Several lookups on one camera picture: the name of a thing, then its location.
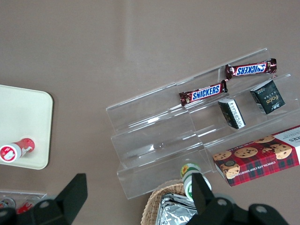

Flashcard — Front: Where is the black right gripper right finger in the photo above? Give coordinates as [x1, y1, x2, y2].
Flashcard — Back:
[186, 172, 289, 225]

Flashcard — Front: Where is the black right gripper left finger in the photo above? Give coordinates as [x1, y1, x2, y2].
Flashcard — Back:
[0, 173, 89, 225]

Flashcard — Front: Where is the oval light wicker basket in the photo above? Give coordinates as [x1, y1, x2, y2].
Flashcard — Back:
[140, 179, 200, 225]

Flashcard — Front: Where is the beige plastic tray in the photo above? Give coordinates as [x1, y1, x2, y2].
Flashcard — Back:
[0, 84, 54, 170]

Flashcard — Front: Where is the silver foil packet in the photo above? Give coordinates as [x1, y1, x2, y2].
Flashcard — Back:
[156, 193, 200, 225]

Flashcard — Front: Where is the green white yogurt bottle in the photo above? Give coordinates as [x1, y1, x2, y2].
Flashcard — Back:
[180, 163, 213, 203]

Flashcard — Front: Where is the clear acrylic bottle rack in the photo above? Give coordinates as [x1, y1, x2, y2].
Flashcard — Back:
[0, 190, 48, 212]

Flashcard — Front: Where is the red tartan cookie box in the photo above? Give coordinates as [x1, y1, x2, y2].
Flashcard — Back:
[212, 125, 300, 188]

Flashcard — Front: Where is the red white yogurt bottle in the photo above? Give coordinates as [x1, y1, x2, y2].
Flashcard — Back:
[0, 137, 37, 164]

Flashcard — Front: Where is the small black box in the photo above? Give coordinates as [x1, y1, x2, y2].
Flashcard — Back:
[217, 98, 247, 129]
[249, 79, 286, 115]

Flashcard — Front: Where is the clear acrylic tiered stand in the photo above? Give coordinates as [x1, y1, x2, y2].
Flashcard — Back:
[105, 47, 300, 200]

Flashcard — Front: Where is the Snickers chocolate bar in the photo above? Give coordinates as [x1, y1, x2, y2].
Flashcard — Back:
[178, 80, 229, 106]
[225, 58, 278, 80]

